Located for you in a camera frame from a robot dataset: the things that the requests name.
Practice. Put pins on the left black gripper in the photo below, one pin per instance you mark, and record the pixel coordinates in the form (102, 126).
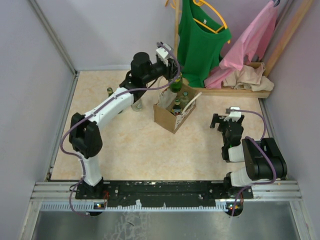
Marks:
(171, 68)

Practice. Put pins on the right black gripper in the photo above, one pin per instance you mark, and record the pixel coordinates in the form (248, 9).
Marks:
(218, 119)

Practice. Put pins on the green bottle yellow label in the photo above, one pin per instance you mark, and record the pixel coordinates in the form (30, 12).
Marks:
(176, 86)

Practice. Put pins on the clear glass bottle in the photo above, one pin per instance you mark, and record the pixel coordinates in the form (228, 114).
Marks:
(137, 105)

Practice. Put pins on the green bottle dark label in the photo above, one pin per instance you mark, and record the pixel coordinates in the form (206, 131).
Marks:
(176, 109)

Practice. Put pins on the green glass bottle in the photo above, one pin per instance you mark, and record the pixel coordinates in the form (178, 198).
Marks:
(111, 93)

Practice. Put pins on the clear bottle green cap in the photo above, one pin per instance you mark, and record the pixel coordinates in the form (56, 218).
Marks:
(184, 99)

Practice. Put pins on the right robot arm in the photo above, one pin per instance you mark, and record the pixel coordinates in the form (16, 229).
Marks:
(263, 160)

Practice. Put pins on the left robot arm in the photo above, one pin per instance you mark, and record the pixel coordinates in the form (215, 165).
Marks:
(85, 130)

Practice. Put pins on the wooden clothes rack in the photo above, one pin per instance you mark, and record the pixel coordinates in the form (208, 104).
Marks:
(299, 9)

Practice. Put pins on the beige cloth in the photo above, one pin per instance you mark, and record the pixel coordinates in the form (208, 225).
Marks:
(249, 78)

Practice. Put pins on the green tank top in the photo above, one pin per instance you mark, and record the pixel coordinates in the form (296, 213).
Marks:
(197, 58)

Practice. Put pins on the orange hanger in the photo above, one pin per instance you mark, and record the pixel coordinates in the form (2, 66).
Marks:
(171, 3)

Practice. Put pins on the yellow hanger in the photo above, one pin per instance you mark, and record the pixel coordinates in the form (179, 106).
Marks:
(212, 17)

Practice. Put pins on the pink shirt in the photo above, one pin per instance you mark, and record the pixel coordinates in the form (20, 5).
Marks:
(252, 42)

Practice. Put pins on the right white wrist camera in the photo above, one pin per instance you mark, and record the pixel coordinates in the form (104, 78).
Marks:
(233, 114)

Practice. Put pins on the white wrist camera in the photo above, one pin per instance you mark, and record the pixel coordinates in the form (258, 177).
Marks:
(163, 54)
(233, 114)

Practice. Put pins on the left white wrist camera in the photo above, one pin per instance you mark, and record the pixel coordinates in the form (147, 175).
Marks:
(163, 54)

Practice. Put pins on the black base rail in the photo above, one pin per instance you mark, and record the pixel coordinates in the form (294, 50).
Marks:
(156, 194)

